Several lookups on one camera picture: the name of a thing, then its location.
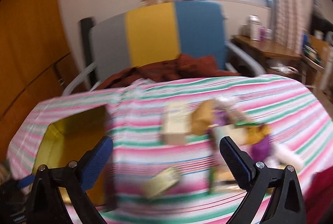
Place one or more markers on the white container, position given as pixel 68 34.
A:
pixel 254 27

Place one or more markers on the purple packet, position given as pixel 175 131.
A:
pixel 260 147

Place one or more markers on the wooden wardrobe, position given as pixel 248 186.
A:
pixel 28 57

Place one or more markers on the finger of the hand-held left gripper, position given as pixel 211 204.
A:
pixel 26 181

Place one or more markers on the gold cardboard box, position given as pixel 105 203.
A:
pixel 65 140

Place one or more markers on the grey yellow blue chair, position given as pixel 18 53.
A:
pixel 151 36

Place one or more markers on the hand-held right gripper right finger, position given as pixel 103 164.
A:
pixel 235 159

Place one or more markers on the striped tablecloth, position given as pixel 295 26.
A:
pixel 161 156

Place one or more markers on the brown snack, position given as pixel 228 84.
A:
pixel 203 118

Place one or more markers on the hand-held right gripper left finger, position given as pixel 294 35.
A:
pixel 96 161

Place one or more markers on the red clothing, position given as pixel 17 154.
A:
pixel 321 198

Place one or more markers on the purple pack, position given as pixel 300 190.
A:
pixel 264 33

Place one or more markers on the cream carton box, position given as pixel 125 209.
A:
pixel 175 122

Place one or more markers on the wooden shelf desk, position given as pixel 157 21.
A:
pixel 317 54

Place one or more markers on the rust brown cloth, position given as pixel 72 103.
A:
pixel 161 70

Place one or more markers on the yellow sock ball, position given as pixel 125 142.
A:
pixel 258 133

